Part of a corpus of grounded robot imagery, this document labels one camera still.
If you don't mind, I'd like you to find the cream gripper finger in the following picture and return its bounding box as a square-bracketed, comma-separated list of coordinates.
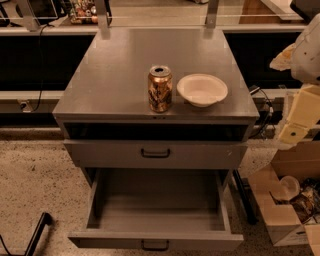
[279, 84, 320, 145]
[269, 43, 296, 71]

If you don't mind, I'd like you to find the orange soda can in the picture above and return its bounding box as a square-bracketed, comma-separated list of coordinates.
[148, 65, 172, 113]

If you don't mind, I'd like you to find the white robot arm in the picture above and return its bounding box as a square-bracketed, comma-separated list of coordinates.
[270, 14, 320, 145]

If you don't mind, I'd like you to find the grey drawer cabinet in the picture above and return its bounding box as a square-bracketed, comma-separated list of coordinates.
[53, 28, 258, 180]

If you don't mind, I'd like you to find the grey open middle drawer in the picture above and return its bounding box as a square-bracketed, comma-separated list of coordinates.
[69, 169, 243, 251]

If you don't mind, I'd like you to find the grey upper drawer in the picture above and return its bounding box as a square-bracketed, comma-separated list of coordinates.
[64, 140, 247, 169]

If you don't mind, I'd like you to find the dark object top right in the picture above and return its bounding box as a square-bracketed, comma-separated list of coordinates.
[290, 0, 320, 23]

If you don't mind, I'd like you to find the white cup in box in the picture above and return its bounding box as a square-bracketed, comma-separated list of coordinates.
[280, 175, 300, 200]

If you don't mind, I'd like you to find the cardboard box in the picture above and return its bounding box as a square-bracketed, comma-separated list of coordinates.
[248, 141, 320, 256]

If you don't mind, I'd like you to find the white paper bowl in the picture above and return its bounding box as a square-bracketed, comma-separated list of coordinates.
[177, 74, 228, 107]

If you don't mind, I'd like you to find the dark crumpled bag in box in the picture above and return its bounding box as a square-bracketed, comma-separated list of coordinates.
[290, 178, 320, 224]

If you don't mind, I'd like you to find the black floor leg right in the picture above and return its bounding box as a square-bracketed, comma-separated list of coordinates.
[233, 169, 257, 225]

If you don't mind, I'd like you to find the basket of colourful items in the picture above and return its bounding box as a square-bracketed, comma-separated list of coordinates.
[69, 0, 98, 24]

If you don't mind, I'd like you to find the dark monitor top left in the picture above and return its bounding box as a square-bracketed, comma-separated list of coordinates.
[29, 0, 58, 21]

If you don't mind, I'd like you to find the black bar on floor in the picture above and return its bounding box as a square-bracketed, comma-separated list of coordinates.
[24, 212, 53, 256]

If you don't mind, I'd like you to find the black cable right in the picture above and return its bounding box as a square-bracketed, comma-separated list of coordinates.
[249, 85, 275, 139]

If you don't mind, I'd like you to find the black cable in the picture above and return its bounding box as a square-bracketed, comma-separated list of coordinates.
[249, 85, 275, 139]
[31, 23, 51, 113]

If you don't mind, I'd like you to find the black cable left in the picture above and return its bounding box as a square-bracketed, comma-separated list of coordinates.
[31, 23, 51, 113]

